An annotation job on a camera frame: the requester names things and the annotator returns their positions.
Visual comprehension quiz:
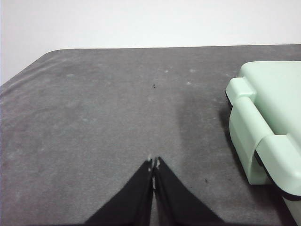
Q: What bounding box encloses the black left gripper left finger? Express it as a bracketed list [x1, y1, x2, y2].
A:
[83, 158, 155, 226]

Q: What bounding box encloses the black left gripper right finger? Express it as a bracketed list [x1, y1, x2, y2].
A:
[152, 156, 227, 226]

